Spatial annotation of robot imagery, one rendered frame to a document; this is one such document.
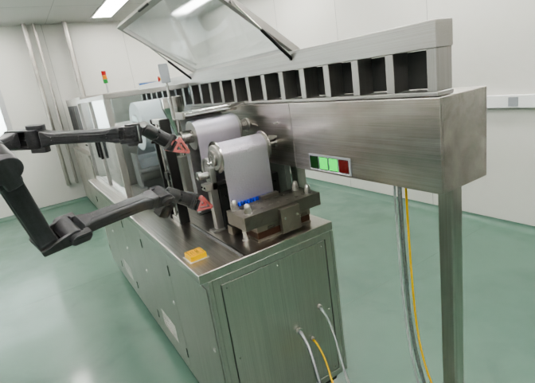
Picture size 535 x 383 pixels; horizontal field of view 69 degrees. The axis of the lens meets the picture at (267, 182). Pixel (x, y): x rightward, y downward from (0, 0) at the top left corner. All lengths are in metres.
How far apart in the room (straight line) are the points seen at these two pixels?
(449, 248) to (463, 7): 2.70
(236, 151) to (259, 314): 0.70
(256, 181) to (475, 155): 0.92
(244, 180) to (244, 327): 0.63
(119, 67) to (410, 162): 6.38
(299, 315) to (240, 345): 0.30
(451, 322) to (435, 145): 0.75
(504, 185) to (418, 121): 2.69
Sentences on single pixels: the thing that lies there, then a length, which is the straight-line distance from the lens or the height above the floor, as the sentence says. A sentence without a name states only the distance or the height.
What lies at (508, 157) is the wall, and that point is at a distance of 3.86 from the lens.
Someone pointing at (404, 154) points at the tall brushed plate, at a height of 1.26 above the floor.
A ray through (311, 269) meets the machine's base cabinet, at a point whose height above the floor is 0.71.
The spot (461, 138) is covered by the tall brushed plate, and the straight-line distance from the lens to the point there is 1.36.
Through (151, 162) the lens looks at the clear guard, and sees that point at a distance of 2.69.
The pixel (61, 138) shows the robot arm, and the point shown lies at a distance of 1.72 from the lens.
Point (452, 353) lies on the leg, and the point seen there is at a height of 0.42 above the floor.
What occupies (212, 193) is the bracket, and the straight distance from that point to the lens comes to 1.81.
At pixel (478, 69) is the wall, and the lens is 3.87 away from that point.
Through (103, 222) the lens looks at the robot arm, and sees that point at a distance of 1.43.
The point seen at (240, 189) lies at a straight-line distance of 1.78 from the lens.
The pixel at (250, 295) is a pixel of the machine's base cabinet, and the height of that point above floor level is 0.73.
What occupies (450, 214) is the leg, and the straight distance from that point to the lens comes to 1.53.
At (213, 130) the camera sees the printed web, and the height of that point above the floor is 1.35.
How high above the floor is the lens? 1.57
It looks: 15 degrees down
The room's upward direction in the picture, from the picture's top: 8 degrees counter-clockwise
